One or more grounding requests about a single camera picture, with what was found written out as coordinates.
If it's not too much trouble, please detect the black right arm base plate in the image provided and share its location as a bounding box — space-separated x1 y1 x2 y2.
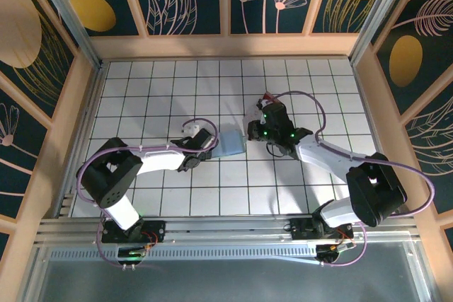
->
289 216 355 243

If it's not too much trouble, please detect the small circuit board with wires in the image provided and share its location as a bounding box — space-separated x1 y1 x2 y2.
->
116 233 159 271
314 240 357 267

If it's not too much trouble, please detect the red object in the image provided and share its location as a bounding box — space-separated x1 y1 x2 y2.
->
242 91 280 129

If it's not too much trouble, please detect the perforated metal strip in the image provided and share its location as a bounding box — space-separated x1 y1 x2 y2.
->
49 248 319 261

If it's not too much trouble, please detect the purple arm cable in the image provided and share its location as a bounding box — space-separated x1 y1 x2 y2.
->
270 90 435 268
76 117 220 269

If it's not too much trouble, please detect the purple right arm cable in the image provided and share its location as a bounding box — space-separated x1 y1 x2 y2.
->
270 90 435 268

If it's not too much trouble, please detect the aluminium mounting rail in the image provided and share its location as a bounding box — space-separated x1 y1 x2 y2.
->
35 215 422 246

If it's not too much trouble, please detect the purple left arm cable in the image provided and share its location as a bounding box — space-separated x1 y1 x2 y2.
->
76 117 220 269

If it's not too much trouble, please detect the aluminium corner post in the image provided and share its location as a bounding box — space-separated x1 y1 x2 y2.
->
349 0 405 66
30 0 104 69

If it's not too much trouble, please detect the grey metal shelf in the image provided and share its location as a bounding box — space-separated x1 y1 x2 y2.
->
21 240 438 302

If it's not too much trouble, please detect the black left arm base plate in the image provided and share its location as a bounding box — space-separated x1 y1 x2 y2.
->
101 219 166 245

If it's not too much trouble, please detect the aluminium side rail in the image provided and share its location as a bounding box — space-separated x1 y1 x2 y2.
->
55 61 109 219

